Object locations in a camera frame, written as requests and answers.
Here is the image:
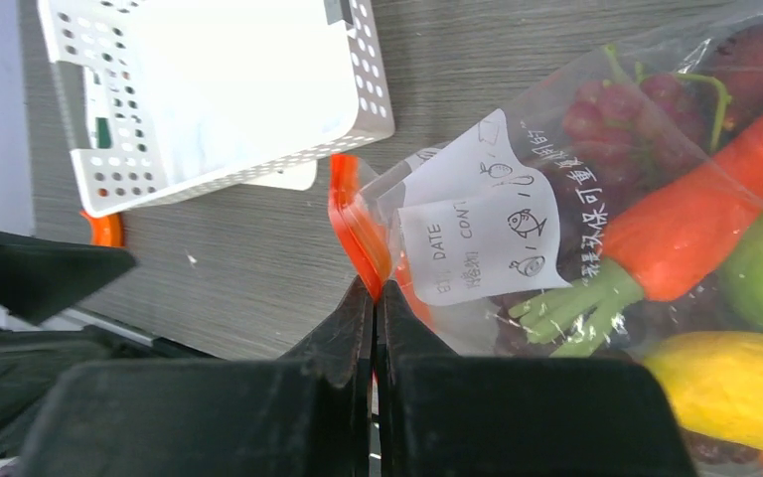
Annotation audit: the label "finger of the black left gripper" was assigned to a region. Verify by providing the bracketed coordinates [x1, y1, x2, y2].
[0, 231, 137, 324]

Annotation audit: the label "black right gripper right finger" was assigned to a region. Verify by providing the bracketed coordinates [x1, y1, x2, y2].
[375, 282, 696, 476]

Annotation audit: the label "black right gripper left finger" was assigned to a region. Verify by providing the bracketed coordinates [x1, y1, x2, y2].
[17, 280, 374, 476]

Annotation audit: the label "white plastic basket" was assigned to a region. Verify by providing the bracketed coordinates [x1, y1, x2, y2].
[37, 1, 394, 218]

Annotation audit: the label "orange fake carrot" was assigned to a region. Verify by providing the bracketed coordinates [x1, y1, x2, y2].
[508, 114, 763, 357]

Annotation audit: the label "clear zip top bag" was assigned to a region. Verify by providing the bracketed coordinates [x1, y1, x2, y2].
[329, 1, 763, 476]

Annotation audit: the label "yellow fake banana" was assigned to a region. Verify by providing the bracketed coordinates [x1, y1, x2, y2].
[642, 331, 763, 451]

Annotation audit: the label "purple fake grapes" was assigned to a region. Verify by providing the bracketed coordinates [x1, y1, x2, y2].
[493, 19, 763, 357]

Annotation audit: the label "orange curved track piece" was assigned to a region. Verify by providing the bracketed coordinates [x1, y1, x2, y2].
[80, 211, 125, 248]

